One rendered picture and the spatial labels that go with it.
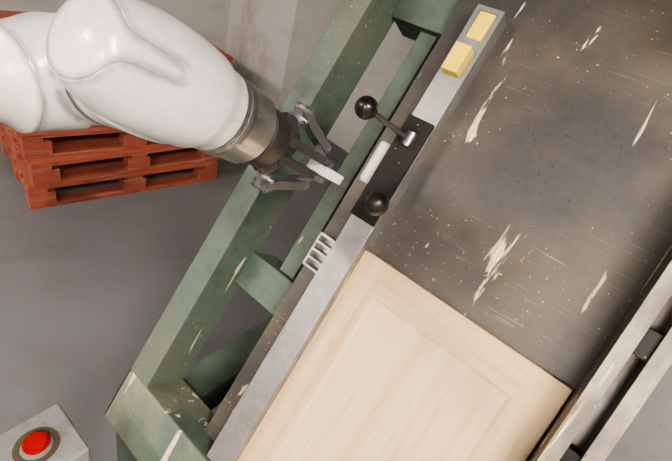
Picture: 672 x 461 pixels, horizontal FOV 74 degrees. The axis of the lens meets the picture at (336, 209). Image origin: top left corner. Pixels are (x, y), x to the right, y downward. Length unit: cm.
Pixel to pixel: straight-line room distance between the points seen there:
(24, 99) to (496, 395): 69
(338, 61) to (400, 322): 50
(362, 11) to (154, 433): 92
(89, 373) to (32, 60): 185
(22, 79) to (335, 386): 63
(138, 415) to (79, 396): 112
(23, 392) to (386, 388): 170
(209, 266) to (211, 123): 55
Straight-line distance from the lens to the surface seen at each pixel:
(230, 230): 91
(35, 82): 49
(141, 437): 107
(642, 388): 70
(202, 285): 94
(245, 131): 46
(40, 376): 227
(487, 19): 85
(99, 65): 37
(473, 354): 75
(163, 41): 38
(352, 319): 80
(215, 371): 122
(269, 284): 95
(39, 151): 305
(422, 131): 77
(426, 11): 98
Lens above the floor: 176
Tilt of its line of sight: 31 degrees down
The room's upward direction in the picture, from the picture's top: 16 degrees clockwise
